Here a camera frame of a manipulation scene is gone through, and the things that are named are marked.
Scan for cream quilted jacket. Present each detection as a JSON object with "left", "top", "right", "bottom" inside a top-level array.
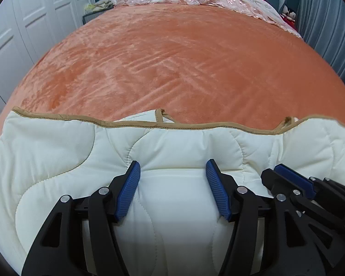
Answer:
[{"left": 0, "top": 108, "right": 345, "bottom": 275}]

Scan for orange plush bedspread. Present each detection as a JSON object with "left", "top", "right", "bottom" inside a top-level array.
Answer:
[{"left": 0, "top": 4, "right": 345, "bottom": 134}]

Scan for grey blue curtain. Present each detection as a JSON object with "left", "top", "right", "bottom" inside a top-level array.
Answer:
[{"left": 297, "top": 0, "right": 345, "bottom": 84}]

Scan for plush toy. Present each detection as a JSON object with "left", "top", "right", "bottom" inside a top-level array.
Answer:
[{"left": 280, "top": 4, "right": 297, "bottom": 30}]

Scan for dark nightstand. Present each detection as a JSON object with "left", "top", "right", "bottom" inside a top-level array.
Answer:
[{"left": 82, "top": 9, "right": 108, "bottom": 25}]

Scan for white wardrobe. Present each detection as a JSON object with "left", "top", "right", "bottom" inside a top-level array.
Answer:
[{"left": 0, "top": 0, "right": 94, "bottom": 113}]

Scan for yellow items on nightstand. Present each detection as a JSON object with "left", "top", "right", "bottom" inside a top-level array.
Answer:
[{"left": 85, "top": 0, "right": 116, "bottom": 14}]

